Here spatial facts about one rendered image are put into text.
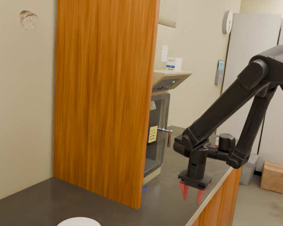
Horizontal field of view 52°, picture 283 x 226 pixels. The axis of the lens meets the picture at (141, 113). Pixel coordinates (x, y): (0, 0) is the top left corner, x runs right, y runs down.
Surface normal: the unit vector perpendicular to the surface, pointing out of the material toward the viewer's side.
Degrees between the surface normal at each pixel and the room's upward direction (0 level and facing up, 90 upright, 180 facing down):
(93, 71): 90
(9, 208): 0
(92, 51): 90
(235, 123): 90
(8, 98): 90
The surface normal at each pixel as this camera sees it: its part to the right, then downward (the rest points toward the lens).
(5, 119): 0.86, 0.18
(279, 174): -0.40, 0.07
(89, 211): 0.08, -0.97
